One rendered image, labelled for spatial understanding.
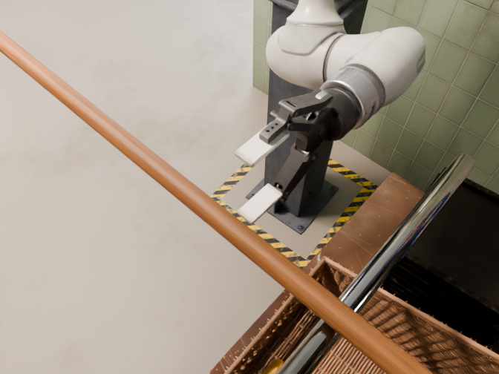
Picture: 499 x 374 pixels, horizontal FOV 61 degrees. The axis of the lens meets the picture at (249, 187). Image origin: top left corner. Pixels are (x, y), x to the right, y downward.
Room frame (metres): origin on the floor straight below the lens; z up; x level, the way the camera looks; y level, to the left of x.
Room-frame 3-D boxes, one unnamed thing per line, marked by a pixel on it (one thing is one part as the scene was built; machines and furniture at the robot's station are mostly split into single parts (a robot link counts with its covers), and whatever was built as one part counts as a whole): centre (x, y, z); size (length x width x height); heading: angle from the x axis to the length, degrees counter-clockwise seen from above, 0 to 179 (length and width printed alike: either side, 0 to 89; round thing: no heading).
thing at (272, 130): (0.36, -0.03, 1.28); 0.05 x 0.01 x 0.03; 137
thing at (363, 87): (0.50, -0.16, 1.20); 0.09 x 0.06 x 0.09; 47
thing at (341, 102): (0.44, -0.11, 1.20); 0.09 x 0.07 x 0.08; 137
